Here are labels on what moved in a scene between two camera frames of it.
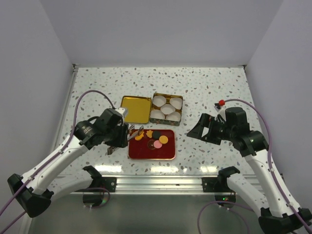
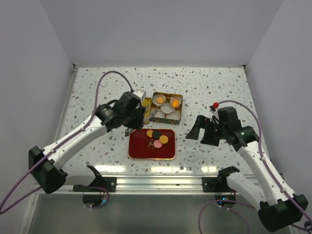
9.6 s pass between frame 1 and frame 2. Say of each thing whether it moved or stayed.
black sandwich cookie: stayed
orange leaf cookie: stayed
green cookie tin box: stayed
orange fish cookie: moved
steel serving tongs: moved
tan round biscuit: stayed
